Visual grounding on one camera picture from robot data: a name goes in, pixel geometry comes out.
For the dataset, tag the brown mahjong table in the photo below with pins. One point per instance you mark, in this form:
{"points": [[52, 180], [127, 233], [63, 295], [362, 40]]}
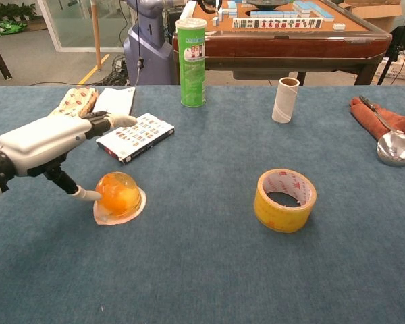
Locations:
{"points": [[290, 44]]}

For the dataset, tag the brown folded cloth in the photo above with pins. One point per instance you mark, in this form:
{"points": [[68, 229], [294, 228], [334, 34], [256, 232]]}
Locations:
{"points": [[364, 118]]}

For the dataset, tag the wooden pole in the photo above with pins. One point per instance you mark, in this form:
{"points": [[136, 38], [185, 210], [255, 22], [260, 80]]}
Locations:
{"points": [[96, 33]]}

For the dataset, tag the cardboard tube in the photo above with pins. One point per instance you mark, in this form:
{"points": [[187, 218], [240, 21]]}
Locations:
{"points": [[283, 104]]}

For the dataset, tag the cardboard box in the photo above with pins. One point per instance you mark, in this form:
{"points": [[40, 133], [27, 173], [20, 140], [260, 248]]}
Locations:
{"points": [[374, 17]]}

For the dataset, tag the green chips can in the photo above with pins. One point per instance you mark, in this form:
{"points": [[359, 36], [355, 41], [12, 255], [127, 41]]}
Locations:
{"points": [[192, 77]]}

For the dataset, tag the mahjong tile row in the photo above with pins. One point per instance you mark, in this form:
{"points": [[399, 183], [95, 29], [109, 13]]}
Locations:
{"points": [[276, 23]]}

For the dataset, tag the single mahjong tile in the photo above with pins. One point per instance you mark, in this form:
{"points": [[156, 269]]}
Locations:
{"points": [[338, 27]]}

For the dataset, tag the blue table cloth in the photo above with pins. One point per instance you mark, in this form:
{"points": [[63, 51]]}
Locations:
{"points": [[202, 270]]}

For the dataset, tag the green potted plants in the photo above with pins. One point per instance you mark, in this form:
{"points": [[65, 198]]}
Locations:
{"points": [[10, 15]]}

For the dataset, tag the white framed glass partition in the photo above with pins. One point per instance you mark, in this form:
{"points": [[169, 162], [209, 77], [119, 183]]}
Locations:
{"points": [[50, 27]]}

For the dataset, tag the metal ladle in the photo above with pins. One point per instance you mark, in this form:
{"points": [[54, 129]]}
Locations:
{"points": [[395, 150]]}

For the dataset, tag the white snack packet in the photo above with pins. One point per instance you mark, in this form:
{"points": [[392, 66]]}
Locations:
{"points": [[114, 99]]}

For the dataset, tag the yellow tape roll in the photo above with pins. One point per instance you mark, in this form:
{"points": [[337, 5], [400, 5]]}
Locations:
{"points": [[280, 219]]}

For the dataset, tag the red patterned snack packet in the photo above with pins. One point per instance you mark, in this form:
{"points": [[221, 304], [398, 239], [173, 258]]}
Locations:
{"points": [[76, 101]]}

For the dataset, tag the white printed card box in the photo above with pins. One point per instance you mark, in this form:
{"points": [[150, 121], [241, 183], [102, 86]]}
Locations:
{"points": [[141, 135]]}

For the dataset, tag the black tripod stand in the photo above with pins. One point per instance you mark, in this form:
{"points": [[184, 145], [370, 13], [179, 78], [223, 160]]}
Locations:
{"points": [[395, 44]]}

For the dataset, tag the blue backed tile stack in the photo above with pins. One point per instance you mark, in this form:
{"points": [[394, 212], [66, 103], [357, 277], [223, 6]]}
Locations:
{"points": [[312, 10]]}

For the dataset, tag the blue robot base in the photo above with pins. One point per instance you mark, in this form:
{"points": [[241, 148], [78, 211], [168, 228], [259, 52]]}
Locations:
{"points": [[148, 50]]}

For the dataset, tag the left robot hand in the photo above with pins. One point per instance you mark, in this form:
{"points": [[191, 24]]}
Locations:
{"points": [[44, 141]]}

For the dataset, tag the orange jelly cup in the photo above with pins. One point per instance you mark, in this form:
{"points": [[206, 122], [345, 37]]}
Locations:
{"points": [[121, 195]]}

